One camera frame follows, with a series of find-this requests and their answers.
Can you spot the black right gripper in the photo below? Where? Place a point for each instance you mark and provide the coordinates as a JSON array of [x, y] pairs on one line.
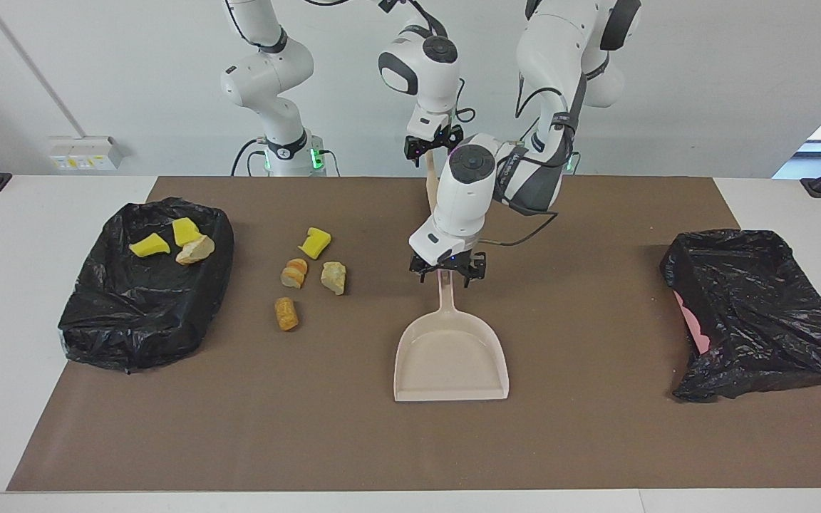
[[433, 137]]

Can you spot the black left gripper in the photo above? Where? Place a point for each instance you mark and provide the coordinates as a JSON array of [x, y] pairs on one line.
[[446, 261]]

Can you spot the beige hand brush black bristles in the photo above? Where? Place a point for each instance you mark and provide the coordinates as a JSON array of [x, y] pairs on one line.
[[429, 171]]

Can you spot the beige plastic dustpan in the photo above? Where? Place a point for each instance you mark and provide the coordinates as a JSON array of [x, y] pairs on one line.
[[453, 356]]

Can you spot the pale bread chunk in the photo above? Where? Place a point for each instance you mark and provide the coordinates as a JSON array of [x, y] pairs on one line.
[[333, 278]]

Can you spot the yellow sponge piece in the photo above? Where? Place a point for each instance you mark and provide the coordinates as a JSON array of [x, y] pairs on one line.
[[186, 231], [150, 246], [315, 243]]

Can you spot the sliced striped bread piece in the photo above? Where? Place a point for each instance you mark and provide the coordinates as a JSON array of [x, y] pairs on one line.
[[294, 273]]

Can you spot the brown bread roll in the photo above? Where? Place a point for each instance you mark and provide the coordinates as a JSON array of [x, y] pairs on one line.
[[286, 314]]

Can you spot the croissant bread piece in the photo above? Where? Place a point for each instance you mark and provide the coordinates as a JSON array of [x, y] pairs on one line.
[[197, 251]]

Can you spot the pink plastic bin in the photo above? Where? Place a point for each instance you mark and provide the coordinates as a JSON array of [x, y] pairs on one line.
[[695, 331]]

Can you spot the bin lined with black bag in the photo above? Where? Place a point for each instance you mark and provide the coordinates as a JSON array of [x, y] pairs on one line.
[[147, 306]]

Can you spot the crumpled black trash bag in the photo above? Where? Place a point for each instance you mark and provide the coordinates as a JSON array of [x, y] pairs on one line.
[[760, 306]]

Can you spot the brown table mat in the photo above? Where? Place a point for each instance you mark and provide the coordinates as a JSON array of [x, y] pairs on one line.
[[410, 442]]

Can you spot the white wall power strip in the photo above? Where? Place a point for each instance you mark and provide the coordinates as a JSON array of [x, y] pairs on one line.
[[83, 154]]

